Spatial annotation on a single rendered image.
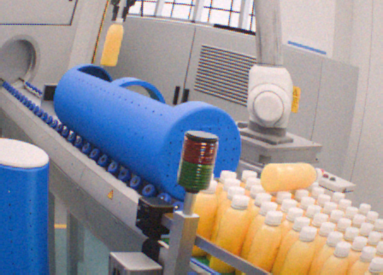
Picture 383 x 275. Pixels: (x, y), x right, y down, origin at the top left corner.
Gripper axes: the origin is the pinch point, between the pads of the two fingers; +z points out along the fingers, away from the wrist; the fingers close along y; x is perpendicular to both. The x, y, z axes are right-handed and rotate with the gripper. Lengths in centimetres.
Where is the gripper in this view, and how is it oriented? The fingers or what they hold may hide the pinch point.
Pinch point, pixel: (120, 14)
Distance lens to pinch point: 242.0
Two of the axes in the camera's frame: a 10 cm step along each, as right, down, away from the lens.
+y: -8.1, -0.4, -5.9
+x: 5.6, 2.4, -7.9
